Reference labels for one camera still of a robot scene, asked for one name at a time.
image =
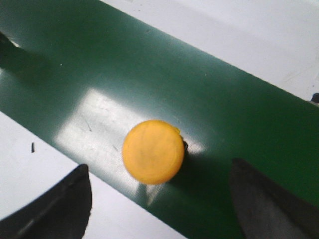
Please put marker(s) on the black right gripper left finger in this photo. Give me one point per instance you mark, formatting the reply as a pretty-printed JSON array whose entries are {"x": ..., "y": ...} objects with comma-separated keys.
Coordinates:
[{"x": 62, "y": 212}]

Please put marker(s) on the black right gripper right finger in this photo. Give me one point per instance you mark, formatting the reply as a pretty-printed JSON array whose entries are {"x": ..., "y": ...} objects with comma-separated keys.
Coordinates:
[{"x": 265, "y": 210}]

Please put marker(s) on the yellow mushroom push button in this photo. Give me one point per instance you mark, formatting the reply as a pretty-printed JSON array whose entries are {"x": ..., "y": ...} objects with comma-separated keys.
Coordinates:
[{"x": 153, "y": 152}]

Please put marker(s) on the green conveyor belt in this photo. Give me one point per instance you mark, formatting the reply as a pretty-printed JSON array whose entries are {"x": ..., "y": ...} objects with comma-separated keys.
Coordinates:
[{"x": 80, "y": 74}]

